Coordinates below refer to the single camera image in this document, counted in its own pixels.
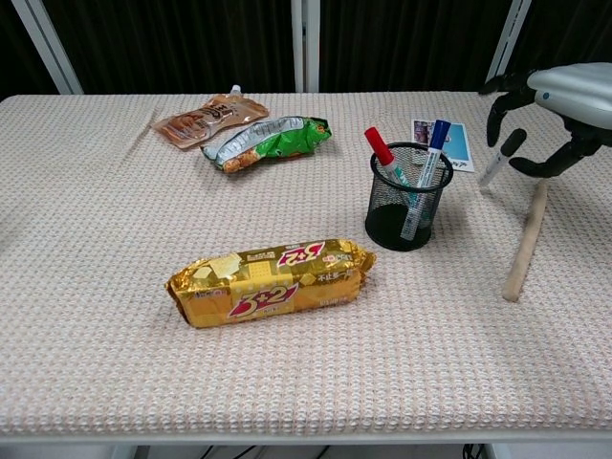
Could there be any black cap marker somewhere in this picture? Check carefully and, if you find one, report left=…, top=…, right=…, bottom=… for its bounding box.
left=478, top=128, right=528, bottom=188

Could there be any beige woven tablecloth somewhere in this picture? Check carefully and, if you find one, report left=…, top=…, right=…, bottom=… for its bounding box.
left=0, top=90, right=612, bottom=437

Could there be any green silver snack bag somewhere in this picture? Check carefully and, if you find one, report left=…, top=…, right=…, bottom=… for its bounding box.
left=200, top=116, right=332, bottom=176

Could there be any blue white photo card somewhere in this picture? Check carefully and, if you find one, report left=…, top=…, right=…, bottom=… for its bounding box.
left=410, top=119, right=475, bottom=174

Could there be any white metal frame post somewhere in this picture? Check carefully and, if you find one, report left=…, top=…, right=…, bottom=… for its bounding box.
left=291, top=0, right=321, bottom=94
left=482, top=0, right=533, bottom=94
left=12, top=0, right=85, bottom=96

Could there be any yellow 3+2 biscuit pack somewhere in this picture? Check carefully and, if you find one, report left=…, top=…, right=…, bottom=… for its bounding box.
left=165, top=239, right=378, bottom=330

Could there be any wooden rolling pin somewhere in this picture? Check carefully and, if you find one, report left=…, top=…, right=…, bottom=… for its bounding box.
left=501, top=180, right=549, bottom=302

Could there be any black mesh pen holder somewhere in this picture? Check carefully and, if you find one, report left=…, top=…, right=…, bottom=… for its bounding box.
left=364, top=142, right=454, bottom=253

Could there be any blue cap marker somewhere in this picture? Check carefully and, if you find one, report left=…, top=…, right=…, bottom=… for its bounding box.
left=399, top=119, right=452, bottom=242

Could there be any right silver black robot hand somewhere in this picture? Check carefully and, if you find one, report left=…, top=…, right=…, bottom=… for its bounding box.
left=479, top=62, right=612, bottom=181

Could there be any brown spouted drink pouch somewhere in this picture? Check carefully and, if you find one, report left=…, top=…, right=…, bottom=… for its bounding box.
left=151, top=84, right=271, bottom=150

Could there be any red cap marker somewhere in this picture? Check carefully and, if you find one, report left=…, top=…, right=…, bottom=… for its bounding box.
left=363, top=126, right=410, bottom=186

